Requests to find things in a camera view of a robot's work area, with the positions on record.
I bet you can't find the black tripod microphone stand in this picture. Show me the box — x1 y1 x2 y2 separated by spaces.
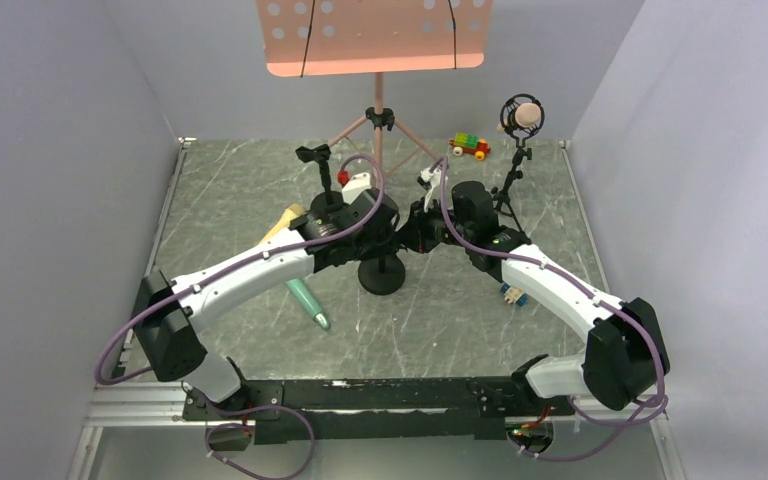
491 93 545 231

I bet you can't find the teal microphone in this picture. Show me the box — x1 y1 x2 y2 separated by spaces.
286 279 330 331

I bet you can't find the black round-base mic stand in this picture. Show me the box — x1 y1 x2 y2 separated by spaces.
357 254 406 296
295 144 344 212

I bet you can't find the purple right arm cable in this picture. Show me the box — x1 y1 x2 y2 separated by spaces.
428 155 669 464

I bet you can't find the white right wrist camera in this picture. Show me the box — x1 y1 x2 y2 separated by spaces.
417 165 444 213

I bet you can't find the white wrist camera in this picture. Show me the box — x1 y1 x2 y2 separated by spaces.
337 170 374 204
417 165 444 213

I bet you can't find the colourful toy block train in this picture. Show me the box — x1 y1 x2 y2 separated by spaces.
449 132 492 161

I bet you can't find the white blue toy block car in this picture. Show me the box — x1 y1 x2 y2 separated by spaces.
500 283 528 307

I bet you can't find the pink microphone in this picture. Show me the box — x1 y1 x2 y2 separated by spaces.
497 103 543 132

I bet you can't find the yellow microphone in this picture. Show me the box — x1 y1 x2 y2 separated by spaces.
258 204 306 244

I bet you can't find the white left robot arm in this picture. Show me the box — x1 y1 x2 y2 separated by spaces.
133 188 399 403

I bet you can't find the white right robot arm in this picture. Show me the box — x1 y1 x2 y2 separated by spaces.
399 179 669 411

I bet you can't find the pink music stand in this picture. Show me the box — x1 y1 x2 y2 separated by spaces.
255 0 494 163

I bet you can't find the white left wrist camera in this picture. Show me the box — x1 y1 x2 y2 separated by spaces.
337 170 374 204

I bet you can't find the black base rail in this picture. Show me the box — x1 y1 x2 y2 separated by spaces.
182 376 574 445

